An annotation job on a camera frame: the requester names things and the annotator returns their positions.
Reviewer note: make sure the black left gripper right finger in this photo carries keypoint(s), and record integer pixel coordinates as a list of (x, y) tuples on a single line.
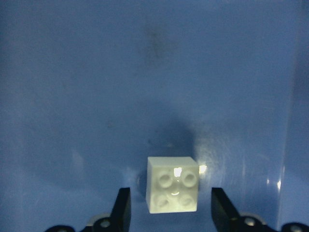
[(223, 213)]

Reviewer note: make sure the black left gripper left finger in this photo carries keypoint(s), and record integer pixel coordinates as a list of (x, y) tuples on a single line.
[(120, 216)]

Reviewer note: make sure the white block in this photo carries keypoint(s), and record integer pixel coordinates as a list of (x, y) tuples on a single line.
[(172, 184)]

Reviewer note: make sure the blue plastic tray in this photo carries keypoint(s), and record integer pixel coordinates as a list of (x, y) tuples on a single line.
[(89, 89)]

